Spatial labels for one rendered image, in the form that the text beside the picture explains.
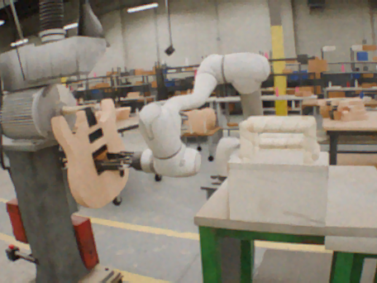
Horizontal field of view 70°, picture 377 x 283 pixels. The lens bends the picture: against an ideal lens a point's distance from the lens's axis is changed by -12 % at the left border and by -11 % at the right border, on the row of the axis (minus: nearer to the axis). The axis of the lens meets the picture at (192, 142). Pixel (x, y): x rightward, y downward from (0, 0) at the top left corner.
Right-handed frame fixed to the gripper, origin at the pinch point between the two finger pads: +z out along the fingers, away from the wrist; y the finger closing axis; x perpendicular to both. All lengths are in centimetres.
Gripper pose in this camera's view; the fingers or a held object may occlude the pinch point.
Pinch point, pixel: (102, 160)
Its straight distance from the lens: 125.0
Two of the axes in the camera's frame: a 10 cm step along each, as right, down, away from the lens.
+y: 3.6, -3.7, 8.6
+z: -9.2, 0.0, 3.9
